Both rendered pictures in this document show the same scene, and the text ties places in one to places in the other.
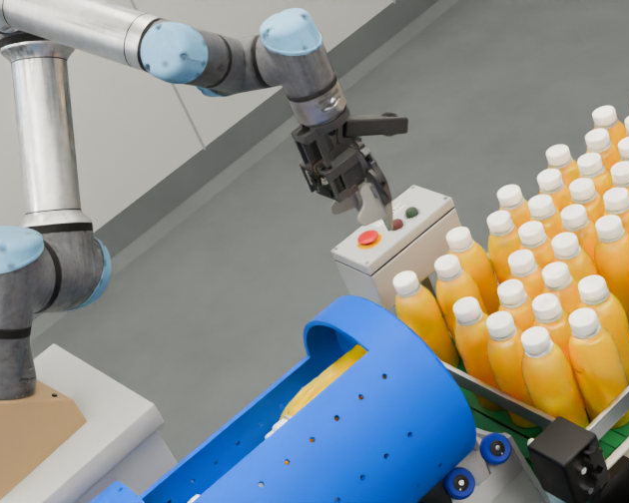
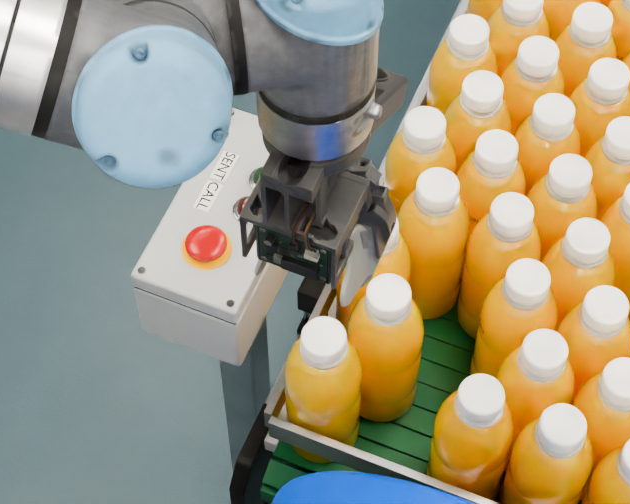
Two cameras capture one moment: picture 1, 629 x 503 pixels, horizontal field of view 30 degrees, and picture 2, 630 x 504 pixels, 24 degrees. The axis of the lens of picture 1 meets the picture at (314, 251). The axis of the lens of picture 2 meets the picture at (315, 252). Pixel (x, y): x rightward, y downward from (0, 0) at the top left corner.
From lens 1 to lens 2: 110 cm
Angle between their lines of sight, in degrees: 39
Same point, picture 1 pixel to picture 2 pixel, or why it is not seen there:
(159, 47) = (147, 112)
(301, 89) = (332, 103)
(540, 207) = (506, 159)
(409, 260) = (274, 270)
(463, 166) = not seen: outside the picture
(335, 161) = (333, 210)
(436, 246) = not seen: hidden behind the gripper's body
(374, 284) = (237, 335)
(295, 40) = (361, 12)
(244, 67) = not seen: hidden behind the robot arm
